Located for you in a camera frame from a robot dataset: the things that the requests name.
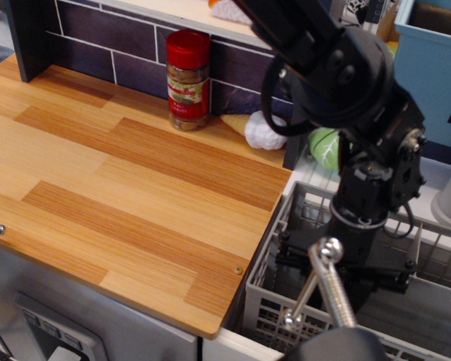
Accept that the black clamp base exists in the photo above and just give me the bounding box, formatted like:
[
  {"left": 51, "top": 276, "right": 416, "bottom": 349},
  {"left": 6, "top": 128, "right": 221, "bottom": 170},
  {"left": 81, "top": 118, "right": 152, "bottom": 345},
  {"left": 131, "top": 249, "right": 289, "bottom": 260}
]
[{"left": 281, "top": 328, "right": 387, "bottom": 360}]

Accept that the light blue bin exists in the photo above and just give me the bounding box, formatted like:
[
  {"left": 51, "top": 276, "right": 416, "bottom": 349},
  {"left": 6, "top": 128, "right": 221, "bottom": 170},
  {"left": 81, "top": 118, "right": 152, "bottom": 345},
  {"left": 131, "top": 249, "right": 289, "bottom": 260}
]
[{"left": 395, "top": 1, "right": 451, "bottom": 147}]

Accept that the grey control panel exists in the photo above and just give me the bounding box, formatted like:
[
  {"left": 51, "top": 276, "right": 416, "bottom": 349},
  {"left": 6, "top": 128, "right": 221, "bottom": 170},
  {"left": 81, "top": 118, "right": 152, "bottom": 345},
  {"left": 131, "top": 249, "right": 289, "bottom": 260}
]
[{"left": 14, "top": 293, "right": 108, "bottom": 360}]

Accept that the toy salmon sushi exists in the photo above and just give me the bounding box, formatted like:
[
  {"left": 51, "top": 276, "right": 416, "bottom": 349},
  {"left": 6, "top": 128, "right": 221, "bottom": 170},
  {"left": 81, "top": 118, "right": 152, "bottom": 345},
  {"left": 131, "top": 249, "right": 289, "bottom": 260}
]
[{"left": 207, "top": 0, "right": 252, "bottom": 25}]

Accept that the red lid spice jar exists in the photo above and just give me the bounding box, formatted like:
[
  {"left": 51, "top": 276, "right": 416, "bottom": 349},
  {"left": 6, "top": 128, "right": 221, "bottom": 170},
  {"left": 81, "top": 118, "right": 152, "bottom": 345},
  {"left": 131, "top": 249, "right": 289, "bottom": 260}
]
[{"left": 166, "top": 29, "right": 210, "bottom": 132}]

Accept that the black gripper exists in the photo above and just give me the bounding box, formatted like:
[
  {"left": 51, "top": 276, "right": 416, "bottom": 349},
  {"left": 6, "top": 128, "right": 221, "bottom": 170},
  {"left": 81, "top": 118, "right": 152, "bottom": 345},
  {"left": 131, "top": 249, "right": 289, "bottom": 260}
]
[{"left": 276, "top": 217, "right": 417, "bottom": 314}]

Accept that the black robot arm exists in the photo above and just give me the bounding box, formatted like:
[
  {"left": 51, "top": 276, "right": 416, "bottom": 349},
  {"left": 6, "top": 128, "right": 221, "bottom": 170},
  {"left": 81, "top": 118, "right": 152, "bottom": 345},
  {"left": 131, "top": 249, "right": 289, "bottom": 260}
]
[{"left": 238, "top": 1, "right": 425, "bottom": 311}]

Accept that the green toy cabbage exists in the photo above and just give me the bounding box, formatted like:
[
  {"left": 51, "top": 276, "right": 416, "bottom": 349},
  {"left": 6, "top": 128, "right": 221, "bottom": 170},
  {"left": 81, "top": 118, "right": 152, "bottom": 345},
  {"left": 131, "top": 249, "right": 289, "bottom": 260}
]
[{"left": 308, "top": 128, "right": 340, "bottom": 171}]

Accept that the toy ice cream cone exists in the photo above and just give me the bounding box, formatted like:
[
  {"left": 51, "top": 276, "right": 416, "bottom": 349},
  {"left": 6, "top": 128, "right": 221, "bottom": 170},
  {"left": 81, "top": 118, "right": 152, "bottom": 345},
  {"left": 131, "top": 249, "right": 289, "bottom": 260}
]
[{"left": 219, "top": 111, "right": 288, "bottom": 150}]

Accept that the grey plastic drying rack basket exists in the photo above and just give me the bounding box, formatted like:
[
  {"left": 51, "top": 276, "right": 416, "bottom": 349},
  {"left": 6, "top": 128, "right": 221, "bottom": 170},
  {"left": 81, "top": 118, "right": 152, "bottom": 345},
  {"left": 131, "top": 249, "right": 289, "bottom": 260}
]
[{"left": 243, "top": 182, "right": 451, "bottom": 360}]

